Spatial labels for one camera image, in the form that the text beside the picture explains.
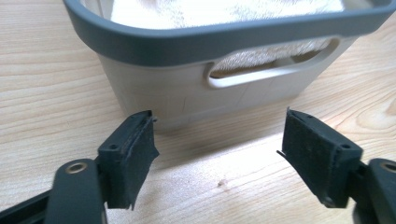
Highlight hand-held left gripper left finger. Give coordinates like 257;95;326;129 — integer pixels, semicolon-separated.
97;109;161;211

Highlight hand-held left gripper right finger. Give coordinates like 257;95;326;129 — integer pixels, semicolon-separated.
276;107;364;209

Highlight white basket with grey rim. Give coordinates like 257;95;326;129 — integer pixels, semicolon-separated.
63;0;396;125

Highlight white fluffy towel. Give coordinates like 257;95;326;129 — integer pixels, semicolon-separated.
110;0;345;74

